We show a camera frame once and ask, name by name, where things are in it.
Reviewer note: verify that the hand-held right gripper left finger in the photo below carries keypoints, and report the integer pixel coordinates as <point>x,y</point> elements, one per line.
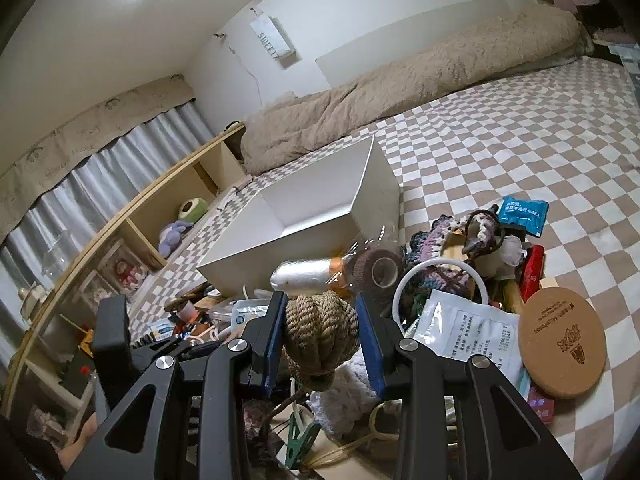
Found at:
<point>274,345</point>

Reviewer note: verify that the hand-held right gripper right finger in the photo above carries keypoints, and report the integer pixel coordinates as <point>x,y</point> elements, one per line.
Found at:
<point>372,355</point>

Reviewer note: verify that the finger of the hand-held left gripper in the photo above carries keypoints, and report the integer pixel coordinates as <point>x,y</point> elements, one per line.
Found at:
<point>112,327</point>

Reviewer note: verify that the white storage box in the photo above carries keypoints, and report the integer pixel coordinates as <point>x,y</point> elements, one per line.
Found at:
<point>310,205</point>

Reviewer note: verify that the person's left forearm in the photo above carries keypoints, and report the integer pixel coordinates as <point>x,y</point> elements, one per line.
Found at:
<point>77,442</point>

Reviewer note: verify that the white dress doll in case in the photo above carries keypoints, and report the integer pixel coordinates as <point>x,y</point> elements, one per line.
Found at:
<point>100,292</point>

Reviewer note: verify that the white fluffy cloth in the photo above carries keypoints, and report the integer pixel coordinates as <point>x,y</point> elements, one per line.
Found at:
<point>342,395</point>

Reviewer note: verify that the red teddy bear in case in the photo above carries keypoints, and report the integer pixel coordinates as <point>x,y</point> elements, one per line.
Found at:
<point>131,274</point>

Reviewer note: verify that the beige rubber band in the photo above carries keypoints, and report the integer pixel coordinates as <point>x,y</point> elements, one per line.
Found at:
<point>372,425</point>

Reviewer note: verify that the brown bandage roll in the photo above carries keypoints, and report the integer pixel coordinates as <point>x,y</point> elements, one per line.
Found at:
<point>375,267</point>

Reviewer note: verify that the white printed sachet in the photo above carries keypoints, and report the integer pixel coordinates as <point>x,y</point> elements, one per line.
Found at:
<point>465,327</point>

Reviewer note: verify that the green clothespin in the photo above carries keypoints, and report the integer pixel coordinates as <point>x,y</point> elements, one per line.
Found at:
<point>300,442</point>

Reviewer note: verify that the purple plush toy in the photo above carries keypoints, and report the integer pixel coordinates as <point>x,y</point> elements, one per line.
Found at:
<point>172,237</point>

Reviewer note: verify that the multicoloured crochet piece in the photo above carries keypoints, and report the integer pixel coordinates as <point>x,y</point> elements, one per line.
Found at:
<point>435,250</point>

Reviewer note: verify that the wooden bedside shelf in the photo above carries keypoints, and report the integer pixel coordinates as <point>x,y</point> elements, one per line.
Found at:
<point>150,210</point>

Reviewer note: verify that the green round plush toy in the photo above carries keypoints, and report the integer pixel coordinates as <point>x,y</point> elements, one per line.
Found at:
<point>192,209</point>

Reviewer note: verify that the grey curtain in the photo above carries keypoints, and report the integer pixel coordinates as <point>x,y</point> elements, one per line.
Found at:
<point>100,180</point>

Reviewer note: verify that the red box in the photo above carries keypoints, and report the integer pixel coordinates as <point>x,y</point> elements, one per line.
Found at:
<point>532,272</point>

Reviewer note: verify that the round cork coaster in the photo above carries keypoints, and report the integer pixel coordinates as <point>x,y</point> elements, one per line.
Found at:
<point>562,342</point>

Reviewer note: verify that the beige curtain valance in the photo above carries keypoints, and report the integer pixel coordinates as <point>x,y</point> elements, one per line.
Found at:
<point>85,130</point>

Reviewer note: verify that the blue wipe packet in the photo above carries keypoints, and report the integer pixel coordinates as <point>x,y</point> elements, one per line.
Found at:
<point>522,215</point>

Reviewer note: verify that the brown white checkered bed sheet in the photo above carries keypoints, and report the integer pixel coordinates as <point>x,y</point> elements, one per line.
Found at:
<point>500,140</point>

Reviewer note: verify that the beige fluffy blanket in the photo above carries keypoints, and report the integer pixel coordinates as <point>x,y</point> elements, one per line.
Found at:
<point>400,80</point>

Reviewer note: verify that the white hanging paper bag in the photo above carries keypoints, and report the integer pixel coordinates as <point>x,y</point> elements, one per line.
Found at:
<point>272,37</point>

